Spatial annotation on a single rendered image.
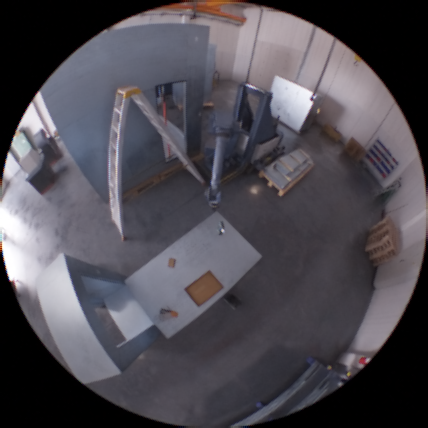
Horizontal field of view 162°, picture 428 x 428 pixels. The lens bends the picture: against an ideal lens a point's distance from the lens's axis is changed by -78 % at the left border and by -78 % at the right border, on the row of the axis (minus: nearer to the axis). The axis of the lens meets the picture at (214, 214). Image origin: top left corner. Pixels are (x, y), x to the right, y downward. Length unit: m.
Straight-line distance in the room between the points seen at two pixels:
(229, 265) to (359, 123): 10.75
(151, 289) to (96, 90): 2.80
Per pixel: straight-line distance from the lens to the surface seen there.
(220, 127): 2.04
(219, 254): 2.10
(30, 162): 6.04
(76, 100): 2.52
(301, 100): 7.34
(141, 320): 2.80
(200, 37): 3.02
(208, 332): 2.79
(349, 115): 11.26
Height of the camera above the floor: 2.67
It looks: 61 degrees down
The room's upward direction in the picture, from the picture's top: 11 degrees clockwise
